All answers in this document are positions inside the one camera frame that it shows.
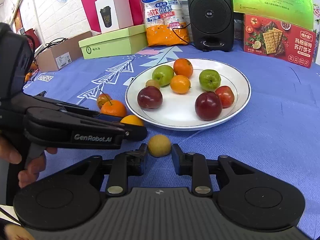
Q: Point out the brown cardboard box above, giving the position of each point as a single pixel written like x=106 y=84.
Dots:
x=62 y=54

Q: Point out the orange with stem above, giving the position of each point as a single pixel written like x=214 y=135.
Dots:
x=114 y=108

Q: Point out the small red apple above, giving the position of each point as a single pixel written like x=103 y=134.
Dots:
x=225 y=95

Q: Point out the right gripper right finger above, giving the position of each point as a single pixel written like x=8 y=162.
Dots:
x=195 y=166

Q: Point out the white ceramic plate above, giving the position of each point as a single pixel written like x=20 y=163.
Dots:
x=177 y=112

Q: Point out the red kettle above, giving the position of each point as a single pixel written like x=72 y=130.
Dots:
x=33 y=39

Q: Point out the dark red plum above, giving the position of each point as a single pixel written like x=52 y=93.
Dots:
x=208 y=106
x=150 y=98

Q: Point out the red yellow plum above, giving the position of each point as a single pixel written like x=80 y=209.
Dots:
x=102 y=99

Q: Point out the green shoe box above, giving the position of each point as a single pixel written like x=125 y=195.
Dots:
x=127 y=41

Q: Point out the orange paper cup package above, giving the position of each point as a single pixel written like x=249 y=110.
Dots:
x=164 y=22

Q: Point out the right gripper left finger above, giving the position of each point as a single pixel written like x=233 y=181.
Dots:
x=125 y=165

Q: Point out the blue patterned tablecloth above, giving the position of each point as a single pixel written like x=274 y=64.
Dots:
x=277 y=132

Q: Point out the small brown kiwi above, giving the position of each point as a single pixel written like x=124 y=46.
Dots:
x=153 y=83

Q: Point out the green apple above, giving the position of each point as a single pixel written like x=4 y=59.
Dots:
x=209 y=80
x=163 y=75

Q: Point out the yellow orange tangerine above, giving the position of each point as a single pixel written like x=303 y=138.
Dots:
x=132 y=120
x=180 y=84

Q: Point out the black speaker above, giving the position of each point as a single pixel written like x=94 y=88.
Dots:
x=212 y=24

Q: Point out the red cracker box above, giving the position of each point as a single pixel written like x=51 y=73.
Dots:
x=273 y=38

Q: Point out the white cup box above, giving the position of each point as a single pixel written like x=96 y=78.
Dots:
x=113 y=15

